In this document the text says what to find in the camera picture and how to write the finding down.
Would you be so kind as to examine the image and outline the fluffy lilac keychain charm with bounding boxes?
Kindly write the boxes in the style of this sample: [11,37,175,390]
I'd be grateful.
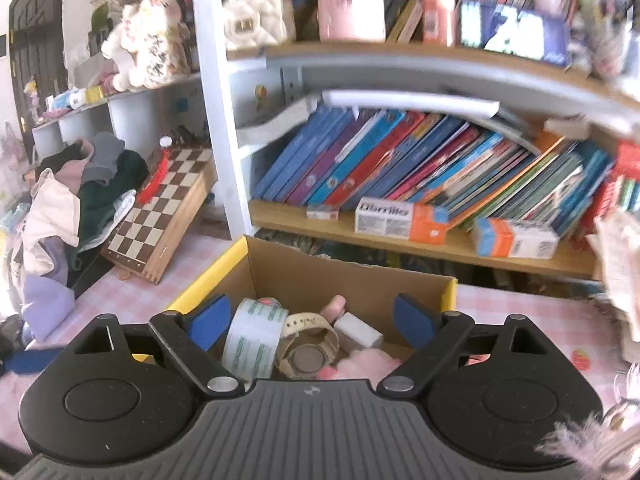
[535,360,640,480]

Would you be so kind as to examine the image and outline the pink checkered desktop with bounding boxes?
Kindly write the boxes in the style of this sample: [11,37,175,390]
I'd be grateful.
[0,230,640,456]

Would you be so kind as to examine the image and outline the grey garment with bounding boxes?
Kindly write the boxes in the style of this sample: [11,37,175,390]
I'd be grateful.
[82,132,126,186]

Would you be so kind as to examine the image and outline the red printed box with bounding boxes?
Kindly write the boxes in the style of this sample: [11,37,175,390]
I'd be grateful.
[592,142,640,221]

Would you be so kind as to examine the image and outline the clear packing tape roll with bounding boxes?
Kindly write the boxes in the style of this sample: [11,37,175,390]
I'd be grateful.
[221,297,290,381]

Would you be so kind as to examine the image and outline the cream star-print wristwatch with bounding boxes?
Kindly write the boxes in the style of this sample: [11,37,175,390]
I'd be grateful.
[276,311,341,378]

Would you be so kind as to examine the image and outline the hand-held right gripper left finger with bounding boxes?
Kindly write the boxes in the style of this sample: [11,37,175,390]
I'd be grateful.
[62,294,246,399]

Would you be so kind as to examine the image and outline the white desk lamp bar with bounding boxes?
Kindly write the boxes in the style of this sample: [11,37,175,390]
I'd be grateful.
[321,89,501,118]

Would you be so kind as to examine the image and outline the assorted small packets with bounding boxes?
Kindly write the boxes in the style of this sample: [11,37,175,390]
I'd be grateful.
[42,85,108,116]

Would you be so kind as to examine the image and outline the white wall shelf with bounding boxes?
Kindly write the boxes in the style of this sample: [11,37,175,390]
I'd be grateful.
[32,72,203,161]

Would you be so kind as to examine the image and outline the white desk shelf unit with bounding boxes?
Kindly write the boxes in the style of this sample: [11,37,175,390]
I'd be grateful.
[192,0,640,281]

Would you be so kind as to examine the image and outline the yellow cardboard box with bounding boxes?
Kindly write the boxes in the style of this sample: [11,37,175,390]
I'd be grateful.
[132,234,458,386]

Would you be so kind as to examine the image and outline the blue white box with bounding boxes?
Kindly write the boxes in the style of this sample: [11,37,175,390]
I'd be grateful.
[457,0,572,67]

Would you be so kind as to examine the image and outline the row of colourful books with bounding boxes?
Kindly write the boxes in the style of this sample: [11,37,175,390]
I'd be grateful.
[251,105,616,241]

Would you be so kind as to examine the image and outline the white quilted handbag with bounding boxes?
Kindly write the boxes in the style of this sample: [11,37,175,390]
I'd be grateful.
[221,0,296,51]

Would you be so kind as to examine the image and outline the orange white carton black lettering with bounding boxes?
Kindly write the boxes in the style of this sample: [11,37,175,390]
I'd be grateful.
[355,196,449,246]

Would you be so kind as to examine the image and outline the white charger plug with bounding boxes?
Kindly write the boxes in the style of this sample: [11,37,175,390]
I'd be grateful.
[333,311,385,348]

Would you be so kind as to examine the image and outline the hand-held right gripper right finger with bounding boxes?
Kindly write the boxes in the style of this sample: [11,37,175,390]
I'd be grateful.
[377,292,563,399]

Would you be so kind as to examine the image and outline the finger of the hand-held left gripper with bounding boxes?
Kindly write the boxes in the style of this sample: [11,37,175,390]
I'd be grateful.
[6,347,65,376]

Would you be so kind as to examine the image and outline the purple fleece garment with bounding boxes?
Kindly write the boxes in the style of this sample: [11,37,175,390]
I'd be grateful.
[20,245,76,341]

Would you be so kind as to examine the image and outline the floral cream plush toy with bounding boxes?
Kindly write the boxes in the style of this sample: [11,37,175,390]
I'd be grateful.
[101,0,190,92]

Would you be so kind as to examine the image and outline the dark wooden door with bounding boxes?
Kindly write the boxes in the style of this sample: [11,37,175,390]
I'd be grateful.
[7,0,66,151]

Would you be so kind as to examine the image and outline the pink bottle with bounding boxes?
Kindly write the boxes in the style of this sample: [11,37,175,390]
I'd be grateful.
[315,0,387,42]

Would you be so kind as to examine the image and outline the dark green garment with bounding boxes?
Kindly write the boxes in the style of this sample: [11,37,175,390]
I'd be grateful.
[37,147,151,271]

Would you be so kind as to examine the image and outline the stack of papers and booklets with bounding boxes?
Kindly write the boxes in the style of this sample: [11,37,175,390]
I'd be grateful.
[587,207,640,361]

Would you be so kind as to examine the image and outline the pink plush toy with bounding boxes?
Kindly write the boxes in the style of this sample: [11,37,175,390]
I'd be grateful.
[317,294,407,382]

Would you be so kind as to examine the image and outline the wooden chessboard box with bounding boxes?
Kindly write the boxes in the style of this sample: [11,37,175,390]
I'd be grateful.
[100,145,218,286]

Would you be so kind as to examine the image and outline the red tassel ornament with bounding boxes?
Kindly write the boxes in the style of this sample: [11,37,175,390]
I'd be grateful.
[136,147,173,206]

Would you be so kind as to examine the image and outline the peach bottle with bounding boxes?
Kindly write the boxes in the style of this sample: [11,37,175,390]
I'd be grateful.
[420,0,458,46]

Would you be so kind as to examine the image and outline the orange white carton small print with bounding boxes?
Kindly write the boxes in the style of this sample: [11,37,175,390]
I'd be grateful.
[471,216,560,260]

